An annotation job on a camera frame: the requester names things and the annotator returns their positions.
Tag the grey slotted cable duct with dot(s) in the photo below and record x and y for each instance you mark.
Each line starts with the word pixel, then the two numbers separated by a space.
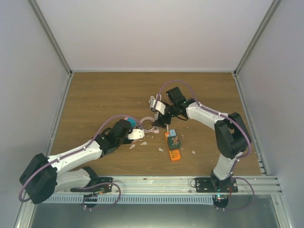
pixel 133 199

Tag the orange power strip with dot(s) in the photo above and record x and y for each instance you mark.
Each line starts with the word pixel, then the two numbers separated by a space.
pixel 175 154

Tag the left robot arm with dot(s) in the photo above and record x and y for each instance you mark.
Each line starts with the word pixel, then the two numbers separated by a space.
pixel 46 175

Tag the light blue plug adapter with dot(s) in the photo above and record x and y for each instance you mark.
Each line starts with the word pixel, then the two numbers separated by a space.
pixel 172 133

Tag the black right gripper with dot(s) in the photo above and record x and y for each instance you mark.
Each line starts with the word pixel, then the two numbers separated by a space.
pixel 159 123

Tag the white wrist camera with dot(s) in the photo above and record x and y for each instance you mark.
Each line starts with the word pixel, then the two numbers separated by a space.
pixel 158 106
pixel 136 134

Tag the blue square plug adapter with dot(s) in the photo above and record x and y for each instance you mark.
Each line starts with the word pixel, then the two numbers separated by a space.
pixel 132 122

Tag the aluminium frame rail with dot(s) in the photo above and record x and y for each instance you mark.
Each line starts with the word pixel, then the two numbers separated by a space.
pixel 175 185

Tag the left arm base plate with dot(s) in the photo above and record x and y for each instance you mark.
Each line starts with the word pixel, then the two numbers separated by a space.
pixel 100 185

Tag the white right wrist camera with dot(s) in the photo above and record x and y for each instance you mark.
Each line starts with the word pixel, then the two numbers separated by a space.
pixel 158 106

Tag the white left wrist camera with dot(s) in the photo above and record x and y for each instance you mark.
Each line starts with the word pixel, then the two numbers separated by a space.
pixel 136 134

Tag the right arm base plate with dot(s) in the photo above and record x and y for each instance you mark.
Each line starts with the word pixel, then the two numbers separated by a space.
pixel 210 185

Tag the dark green cube adapter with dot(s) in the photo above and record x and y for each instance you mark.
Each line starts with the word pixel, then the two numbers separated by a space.
pixel 173 143

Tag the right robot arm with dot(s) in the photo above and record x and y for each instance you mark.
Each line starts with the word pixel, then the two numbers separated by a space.
pixel 232 137

